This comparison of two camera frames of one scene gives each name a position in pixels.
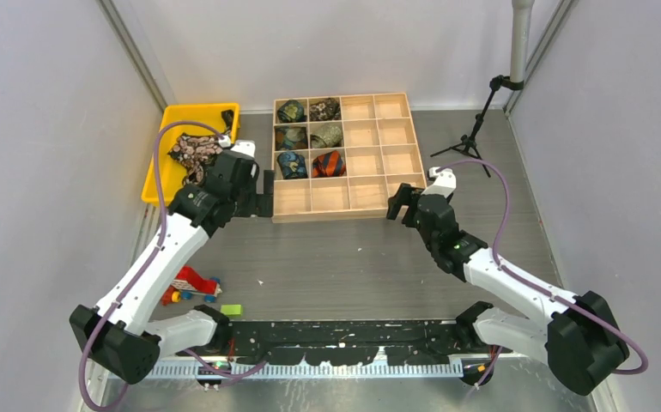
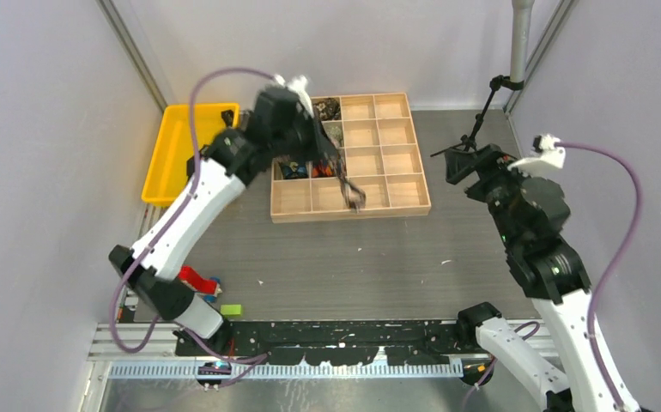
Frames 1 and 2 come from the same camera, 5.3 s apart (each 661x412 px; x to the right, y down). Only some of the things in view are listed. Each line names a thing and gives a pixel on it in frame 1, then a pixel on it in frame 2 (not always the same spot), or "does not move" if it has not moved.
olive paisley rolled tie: x=327 y=136 does not move
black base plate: x=323 y=342 does not move
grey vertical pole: x=521 y=39 does not move
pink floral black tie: x=195 y=154 → x=354 y=196
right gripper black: x=406 y=196 → x=489 y=161
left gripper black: x=260 y=203 → x=315 y=152
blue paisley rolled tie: x=292 y=166 does not move
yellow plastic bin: x=172 y=171 does not move
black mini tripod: x=468 y=144 does not move
